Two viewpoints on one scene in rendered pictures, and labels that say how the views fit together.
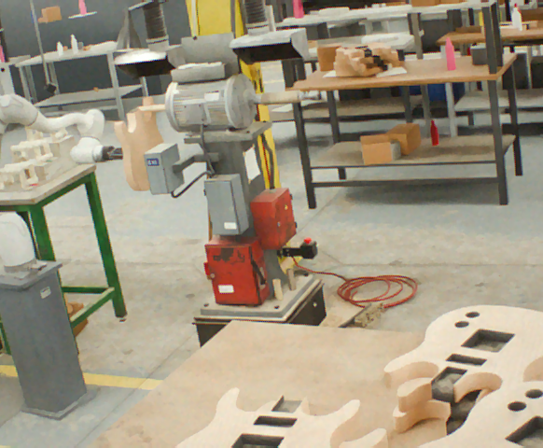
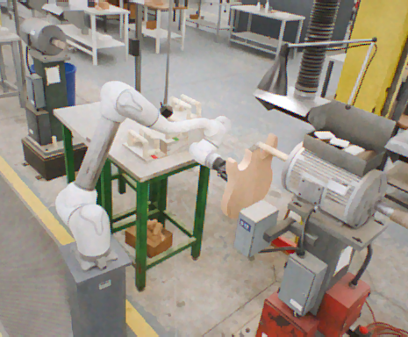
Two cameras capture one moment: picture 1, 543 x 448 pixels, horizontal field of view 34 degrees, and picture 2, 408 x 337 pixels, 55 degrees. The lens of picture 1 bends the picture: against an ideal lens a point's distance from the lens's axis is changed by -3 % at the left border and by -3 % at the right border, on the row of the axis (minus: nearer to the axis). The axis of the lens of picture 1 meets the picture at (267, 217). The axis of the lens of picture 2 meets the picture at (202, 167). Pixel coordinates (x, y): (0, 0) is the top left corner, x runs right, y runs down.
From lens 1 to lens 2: 275 cm
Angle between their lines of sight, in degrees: 20
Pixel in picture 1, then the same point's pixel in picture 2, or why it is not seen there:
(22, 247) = (94, 244)
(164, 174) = (252, 241)
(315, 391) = not seen: outside the picture
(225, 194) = (304, 281)
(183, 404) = not seen: outside the picture
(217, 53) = (365, 134)
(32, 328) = (82, 309)
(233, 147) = (334, 242)
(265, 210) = (337, 309)
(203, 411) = not seen: outside the picture
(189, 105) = (309, 182)
